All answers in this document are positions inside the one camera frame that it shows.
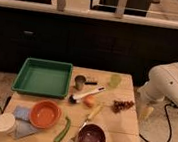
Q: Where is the metal measuring cup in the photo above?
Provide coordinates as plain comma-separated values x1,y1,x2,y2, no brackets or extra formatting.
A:
74,75,98,90

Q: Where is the blue cloth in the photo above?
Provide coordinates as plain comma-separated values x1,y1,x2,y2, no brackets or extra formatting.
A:
9,119,39,140

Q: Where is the green plastic tray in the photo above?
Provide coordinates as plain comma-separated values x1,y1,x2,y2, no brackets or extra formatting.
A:
12,57,73,99

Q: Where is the white lidded container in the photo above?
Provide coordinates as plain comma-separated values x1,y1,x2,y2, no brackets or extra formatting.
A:
0,112,17,135

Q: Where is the dark purple bowl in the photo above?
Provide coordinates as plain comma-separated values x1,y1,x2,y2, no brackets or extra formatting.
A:
77,124,106,142

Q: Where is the black chair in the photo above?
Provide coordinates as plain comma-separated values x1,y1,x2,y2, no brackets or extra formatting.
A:
90,0,160,17

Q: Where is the black floor cable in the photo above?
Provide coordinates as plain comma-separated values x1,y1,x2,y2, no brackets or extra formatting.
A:
137,99,178,142

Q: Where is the green pea pod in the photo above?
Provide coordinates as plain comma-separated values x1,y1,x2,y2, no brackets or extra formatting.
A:
53,116,71,142

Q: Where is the white handled dish brush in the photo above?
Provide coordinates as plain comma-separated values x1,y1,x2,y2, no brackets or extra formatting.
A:
69,87,106,104

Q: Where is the yellow green cup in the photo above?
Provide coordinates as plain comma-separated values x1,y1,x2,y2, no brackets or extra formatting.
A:
109,74,122,89

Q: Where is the dark red grape bunch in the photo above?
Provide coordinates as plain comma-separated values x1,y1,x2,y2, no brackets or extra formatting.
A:
112,100,134,113

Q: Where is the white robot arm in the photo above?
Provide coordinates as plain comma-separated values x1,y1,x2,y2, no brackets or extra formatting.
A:
137,62,178,120

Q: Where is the blue sponge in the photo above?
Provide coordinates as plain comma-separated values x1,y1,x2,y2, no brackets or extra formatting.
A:
13,106,30,121

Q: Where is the orange red bowl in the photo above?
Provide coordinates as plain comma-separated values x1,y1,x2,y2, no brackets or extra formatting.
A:
29,99,62,129

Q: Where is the orange fruit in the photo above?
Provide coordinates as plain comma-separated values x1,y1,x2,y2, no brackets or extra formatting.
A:
83,95,96,107

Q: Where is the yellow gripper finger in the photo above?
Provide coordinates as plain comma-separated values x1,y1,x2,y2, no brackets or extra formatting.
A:
140,106,153,120

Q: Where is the yellow handled fork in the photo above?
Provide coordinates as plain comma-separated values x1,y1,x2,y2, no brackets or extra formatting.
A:
67,105,103,142

